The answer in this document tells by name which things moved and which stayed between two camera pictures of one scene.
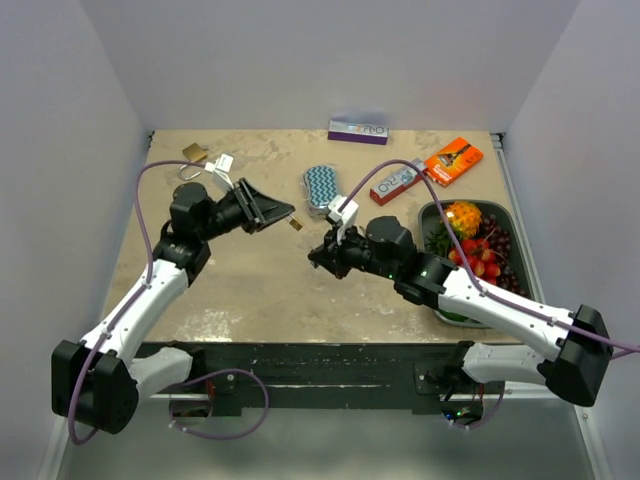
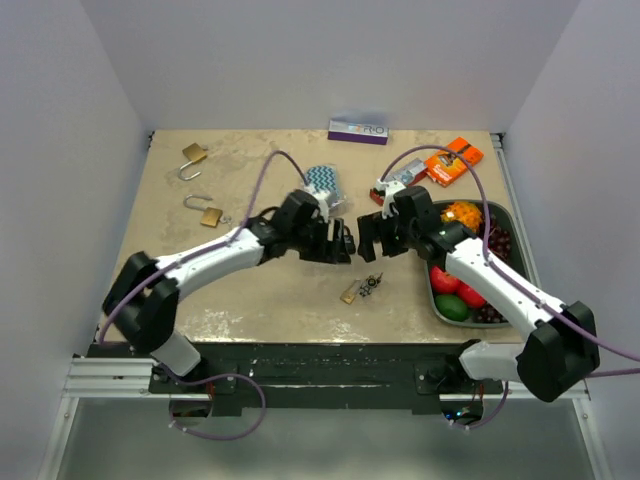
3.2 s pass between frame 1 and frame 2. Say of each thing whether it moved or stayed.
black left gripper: moved
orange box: stayed
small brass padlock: moved
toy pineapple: stayed
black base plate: stayed
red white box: stayed
